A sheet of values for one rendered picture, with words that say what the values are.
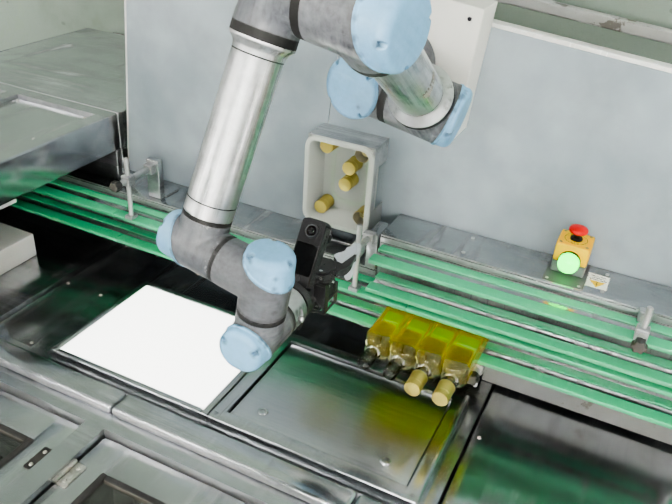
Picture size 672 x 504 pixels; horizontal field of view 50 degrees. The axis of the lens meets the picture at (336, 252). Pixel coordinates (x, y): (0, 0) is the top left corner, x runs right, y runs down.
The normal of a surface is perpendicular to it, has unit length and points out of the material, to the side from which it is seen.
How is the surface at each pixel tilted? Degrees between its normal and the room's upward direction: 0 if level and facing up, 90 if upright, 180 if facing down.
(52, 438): 90
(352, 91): 11
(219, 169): 27
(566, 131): 0
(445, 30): 4
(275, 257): 90
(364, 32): 5
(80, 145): 90
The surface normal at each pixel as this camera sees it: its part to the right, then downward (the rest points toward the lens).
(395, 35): 0.80, 0.41
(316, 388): 0.07, -0.85
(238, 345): -0.44, 0.44
